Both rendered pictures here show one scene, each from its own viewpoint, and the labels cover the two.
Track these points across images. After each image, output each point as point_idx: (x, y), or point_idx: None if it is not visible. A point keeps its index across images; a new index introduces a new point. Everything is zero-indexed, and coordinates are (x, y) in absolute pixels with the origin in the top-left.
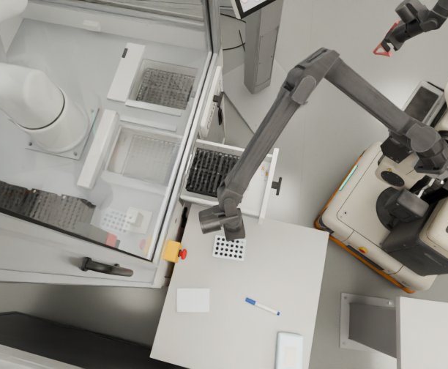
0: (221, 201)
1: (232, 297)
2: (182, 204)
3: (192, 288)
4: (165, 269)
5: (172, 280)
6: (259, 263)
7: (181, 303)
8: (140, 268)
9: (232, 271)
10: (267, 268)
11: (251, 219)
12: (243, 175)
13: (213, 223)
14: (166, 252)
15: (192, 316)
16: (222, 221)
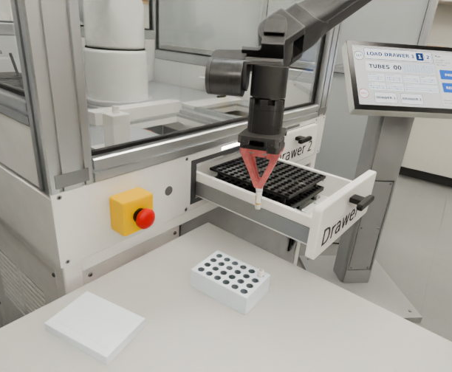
0: (264, 23)
1: (179, 364)
2: (192, 196)
3: (111, 303)
4: (97, 247)
5: (91, 283)
6: (279, 332)
7: (68, 314)
8: (68, 57)
9: (211, 321)
10: (294, 349)
11: (293, 269)
12: (317, 2)
13: (233, 60)
14: (120, 193)
15: (65, 355)
16: (250, 61)
